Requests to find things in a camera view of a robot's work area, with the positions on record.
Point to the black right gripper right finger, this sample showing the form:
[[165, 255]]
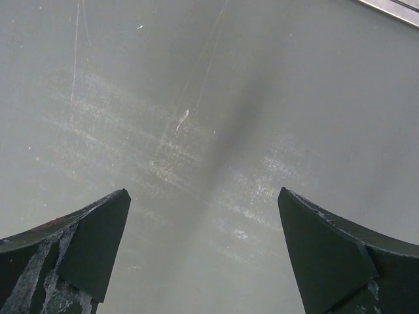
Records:
[[343, 267]]

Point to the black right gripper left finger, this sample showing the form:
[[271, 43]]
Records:
[[64, 265]]

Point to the metal frame rail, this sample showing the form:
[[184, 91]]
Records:
[[405, 10]]

